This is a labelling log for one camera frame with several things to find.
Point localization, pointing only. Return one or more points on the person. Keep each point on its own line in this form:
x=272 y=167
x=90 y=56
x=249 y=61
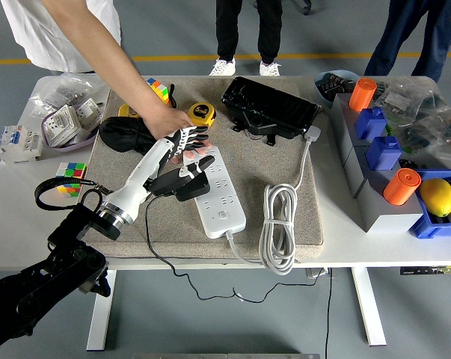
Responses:
x=27 y=33
x=408 y=30
x=229 y=30

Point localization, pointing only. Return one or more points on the grey under-table box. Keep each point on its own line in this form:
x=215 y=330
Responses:
x=316 y=273

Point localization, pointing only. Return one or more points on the grey-brown mat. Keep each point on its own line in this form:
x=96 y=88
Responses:
x=247 y=168

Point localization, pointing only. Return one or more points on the white table leg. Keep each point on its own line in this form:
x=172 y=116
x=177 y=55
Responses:
x=101 y=310
x=369 y=306

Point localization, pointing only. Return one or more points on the black table control panel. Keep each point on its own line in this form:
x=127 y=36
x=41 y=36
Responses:
x=429 y=270

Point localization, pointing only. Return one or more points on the black wrapped electronic device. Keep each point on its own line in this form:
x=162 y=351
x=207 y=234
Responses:
x=270 y=104

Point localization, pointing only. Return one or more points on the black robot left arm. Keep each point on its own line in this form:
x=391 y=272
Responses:
x=79 y=228

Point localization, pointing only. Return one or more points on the blue bowl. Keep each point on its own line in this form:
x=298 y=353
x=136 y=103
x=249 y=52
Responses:
x=320 y=93

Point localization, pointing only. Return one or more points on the person's left forearm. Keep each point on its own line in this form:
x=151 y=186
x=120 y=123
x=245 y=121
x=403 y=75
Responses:
x=98 y=52

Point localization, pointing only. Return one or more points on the white power strip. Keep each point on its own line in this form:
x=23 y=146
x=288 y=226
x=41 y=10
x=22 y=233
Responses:
x=217 y=209

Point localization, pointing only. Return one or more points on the person's left hand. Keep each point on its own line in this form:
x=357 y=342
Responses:
x=167 y=121

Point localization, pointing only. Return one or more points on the clear bag of screws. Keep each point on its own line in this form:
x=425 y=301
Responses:
x=72 y=89

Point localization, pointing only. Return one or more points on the colourful puzzle cube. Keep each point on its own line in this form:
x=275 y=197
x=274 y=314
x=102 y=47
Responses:
x=72 y=172
x=159 y=89

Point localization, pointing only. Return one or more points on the yellow lemon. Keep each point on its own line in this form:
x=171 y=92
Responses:
x=437 y=196

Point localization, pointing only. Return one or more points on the dark circuit boards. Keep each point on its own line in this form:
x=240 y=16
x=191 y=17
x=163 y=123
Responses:
x=333 y=84

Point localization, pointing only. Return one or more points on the blue plastic block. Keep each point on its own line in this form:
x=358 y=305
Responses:
x=371 y=123
x=384 y=153

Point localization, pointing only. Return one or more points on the white wall socket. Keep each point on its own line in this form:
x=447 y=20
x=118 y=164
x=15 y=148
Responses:
x=60 y=125
x=88 y=112

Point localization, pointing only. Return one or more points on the orange cylinder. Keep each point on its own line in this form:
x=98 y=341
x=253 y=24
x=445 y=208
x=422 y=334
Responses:
x=361 y=95
x=401 y=188

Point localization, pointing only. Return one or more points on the clear bag of electronic parts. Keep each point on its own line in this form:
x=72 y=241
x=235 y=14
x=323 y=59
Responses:
x=404 y=101
x=434 y=138

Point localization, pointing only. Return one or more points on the small black parts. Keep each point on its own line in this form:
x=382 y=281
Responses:
x=407 y=164

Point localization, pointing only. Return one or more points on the green plastic piece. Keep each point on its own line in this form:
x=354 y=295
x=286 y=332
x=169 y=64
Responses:
x=406 y=150
x=389 y=130

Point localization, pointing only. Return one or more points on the black cloth pouch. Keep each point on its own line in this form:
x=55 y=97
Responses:
x=124 y=134

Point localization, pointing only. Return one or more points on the white circuit breaker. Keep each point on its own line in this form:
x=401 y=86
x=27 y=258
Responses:
x=17 y=146

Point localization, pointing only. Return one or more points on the black chair caster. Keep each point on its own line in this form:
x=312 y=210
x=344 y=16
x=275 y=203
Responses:
x=306 y=8

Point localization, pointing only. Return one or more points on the grey storage box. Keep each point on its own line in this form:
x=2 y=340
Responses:
x=382 y=217
x=354 y=168
x=341 y=119

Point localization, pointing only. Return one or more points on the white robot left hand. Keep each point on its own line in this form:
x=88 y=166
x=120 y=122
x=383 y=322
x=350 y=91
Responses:
x=146 y=164

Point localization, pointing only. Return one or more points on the black power adapter plug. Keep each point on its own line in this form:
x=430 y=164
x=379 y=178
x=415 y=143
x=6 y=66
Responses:
x=195 y=188

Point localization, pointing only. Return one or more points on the blue plastic bin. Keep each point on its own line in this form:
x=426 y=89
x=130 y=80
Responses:
x=427 y=228

